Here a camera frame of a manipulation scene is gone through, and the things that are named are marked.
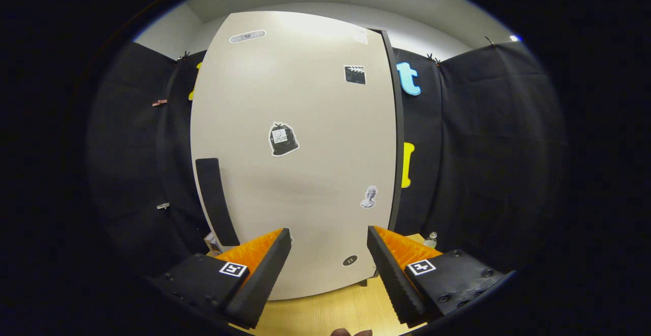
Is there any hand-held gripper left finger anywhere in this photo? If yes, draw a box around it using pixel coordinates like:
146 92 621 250
152 228 293 330

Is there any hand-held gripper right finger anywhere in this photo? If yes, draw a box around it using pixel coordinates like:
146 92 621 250
367 226 511 326

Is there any beige shoe cabinet door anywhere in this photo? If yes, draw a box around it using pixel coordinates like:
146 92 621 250
191 11 398 301

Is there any grey shoe cabinet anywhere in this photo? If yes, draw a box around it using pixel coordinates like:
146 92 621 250
377 29 406 287

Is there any black backdrop cloth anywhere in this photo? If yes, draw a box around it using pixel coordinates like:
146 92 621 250
86 40 568 276

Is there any black door handle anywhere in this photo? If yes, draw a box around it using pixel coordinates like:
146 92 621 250
195 158 241 247

